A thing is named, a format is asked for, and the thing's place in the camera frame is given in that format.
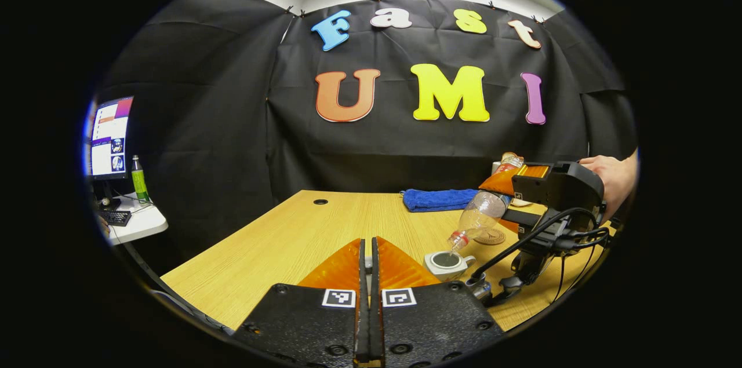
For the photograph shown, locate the round wooden coaster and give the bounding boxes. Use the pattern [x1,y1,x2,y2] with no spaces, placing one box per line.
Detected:
[472,227,506,246]

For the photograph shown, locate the blue folded towel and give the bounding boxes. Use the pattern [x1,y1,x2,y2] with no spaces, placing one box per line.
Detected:
[401,188,482,213]

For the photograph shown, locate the black keyboard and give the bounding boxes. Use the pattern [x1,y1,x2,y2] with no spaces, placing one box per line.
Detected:
[100,210,133,227]

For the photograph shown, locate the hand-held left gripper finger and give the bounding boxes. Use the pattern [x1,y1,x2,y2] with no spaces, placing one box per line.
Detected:
[371,236,506,368]
[232,238,372,368]

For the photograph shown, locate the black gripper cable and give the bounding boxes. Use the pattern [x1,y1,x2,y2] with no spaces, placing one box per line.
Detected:
[467,207,610,305]

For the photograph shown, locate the white side table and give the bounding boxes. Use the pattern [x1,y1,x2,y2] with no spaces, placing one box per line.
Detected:
[101,193,169,246]

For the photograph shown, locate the black backdrop cloth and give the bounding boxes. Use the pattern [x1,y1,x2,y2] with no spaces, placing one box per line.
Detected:
[96,0,638,264]

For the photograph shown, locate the computer monitor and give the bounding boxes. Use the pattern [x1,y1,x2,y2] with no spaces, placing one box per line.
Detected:
[87,96,134,178]

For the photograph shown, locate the clear plastic water bottle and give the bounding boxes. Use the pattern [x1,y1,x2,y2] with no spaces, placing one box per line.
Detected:
[447,152,525,253]

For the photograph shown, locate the green drink bottle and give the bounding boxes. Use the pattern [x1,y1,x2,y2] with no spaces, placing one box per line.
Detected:
[131,155,150,203]

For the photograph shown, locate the white ceramic teacup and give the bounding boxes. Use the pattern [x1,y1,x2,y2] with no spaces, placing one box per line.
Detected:
[424,250,477,282]

